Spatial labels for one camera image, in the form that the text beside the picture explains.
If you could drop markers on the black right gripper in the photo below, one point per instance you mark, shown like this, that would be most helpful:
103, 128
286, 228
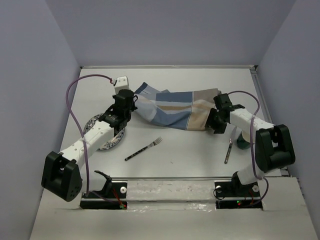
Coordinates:
220, 129

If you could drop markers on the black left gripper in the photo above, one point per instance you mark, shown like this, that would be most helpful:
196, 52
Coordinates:
133, 108

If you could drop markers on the knife with dark handle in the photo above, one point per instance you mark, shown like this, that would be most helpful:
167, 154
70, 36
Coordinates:
231, 140

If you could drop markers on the blue floral ceramic plate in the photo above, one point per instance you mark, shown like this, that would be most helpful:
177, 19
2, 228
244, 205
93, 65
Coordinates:
98, 137

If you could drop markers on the blue beige patterned cloth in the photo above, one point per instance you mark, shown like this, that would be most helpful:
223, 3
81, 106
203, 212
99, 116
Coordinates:
188, 110

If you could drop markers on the dark green mug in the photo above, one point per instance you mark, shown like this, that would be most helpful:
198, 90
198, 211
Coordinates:
244, 142

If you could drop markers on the fork with dark handle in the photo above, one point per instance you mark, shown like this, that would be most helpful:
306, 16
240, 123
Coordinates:
152, 144

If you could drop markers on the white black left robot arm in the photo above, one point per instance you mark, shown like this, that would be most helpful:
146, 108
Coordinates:
62, 171

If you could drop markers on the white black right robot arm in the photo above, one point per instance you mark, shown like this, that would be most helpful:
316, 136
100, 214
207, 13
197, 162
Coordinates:
270, 145

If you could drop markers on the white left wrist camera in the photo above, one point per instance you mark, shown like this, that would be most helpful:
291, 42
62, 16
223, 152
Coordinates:
120, 83

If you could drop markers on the front aluminium mounting rail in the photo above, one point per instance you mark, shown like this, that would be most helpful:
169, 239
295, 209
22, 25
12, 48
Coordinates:
172, 194

